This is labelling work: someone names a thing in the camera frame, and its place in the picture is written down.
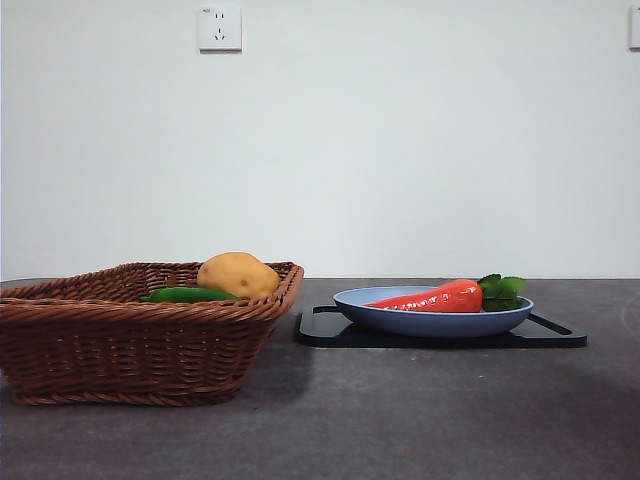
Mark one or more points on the orange carrot with green leaves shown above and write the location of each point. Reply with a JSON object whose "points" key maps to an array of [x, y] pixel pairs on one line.
{"points": [[440, 300]]}

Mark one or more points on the blue round plate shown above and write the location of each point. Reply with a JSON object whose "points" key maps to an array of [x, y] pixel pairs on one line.
{"points": [[430, 322]]}

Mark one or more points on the yellow-brown potato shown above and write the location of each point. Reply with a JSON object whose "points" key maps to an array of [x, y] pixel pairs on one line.
{"points": [[235, 275]]}

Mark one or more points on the black rectangular tray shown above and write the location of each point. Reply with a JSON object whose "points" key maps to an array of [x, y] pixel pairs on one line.
{"points": [[320, 335]]}

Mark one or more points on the green pepper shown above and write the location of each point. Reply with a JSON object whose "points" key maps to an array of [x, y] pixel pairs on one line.
{"points": [[190, 294]]}

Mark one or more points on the brown wicker basket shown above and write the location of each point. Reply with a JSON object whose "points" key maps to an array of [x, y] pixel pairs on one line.
{"points": [[125, 350]]}

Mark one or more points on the white wall socket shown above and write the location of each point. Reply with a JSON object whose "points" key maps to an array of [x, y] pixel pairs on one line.
{"points": [[220, 28]]}

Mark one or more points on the white wall plate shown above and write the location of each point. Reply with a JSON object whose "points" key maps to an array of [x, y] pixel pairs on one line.
{"points": [[635, 28]]}

